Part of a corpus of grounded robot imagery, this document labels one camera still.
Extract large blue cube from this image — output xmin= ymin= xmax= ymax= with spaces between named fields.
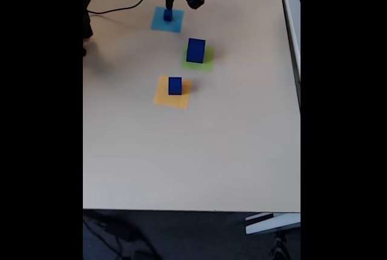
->
xmin=186 ymin=37 xmax=207 ymax=63

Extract medium blue cube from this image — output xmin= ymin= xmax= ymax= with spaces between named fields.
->
xmin=167 ymin=76 xmax=183 ymax=96

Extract blue paper square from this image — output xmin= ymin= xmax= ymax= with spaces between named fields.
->
xmin=150 ymin=5 xmax=185 ymax=34

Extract green paper square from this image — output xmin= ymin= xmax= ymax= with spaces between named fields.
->
xmin=180 ymin=43 xmax=215 ymax=73

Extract orange paper square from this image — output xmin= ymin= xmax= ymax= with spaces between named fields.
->
xmin=152 ymin=74 xmax=193 ymax=110

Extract white neighbouring desk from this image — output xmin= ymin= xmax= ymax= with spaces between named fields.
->
xmin=277 ymin=0 xmax=301 ymax=111

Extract white table foot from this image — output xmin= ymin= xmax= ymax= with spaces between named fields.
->
xmin=244 ymin=212 xmax=301 ymax=235

